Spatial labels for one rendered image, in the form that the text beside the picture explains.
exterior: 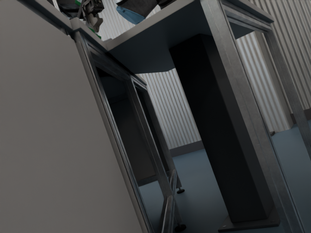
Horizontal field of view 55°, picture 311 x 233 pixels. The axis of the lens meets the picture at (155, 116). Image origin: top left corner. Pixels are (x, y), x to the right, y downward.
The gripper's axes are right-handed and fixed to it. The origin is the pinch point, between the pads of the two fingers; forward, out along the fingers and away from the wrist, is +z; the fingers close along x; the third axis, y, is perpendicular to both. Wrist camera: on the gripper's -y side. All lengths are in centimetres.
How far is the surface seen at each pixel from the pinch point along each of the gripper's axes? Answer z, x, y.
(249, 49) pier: 8, 221, -6
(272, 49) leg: 37, 56, 62
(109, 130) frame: 53, -56, 49
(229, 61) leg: 44, -25, 72
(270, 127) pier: 96, 222, -11
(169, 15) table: 25, -29, 60
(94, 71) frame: 37, -54, 49
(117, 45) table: 25, -31, 39
